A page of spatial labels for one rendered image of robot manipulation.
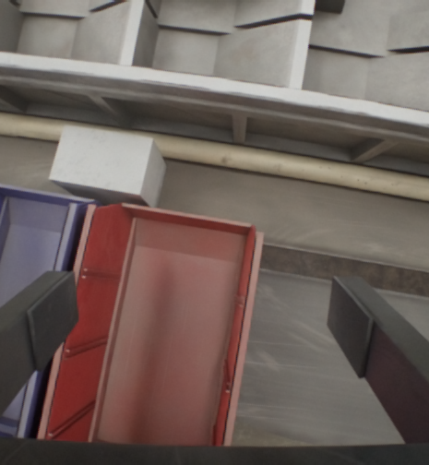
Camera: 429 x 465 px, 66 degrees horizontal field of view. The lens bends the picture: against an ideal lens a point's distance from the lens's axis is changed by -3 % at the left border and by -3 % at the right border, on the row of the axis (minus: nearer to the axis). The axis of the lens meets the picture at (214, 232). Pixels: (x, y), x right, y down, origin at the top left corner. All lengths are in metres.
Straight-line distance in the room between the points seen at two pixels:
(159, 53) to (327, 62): 0.19
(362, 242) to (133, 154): 0.35
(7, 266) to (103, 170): 0.23
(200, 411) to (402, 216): 0.41
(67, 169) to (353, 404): 0.50
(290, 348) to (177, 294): 0.18
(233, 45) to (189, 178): 0.20
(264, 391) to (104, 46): 0.47
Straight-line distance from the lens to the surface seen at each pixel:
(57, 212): 0.55
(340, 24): 0.45
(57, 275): 0.17
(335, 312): 0.17
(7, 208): 0.59
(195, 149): 0.51
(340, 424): 0.55
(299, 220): 0.52
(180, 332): 0.50
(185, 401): 0.52
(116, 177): 0.44
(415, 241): 0.58
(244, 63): 0.40
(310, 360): 0.52
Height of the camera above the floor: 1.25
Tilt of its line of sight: 80 degrees down
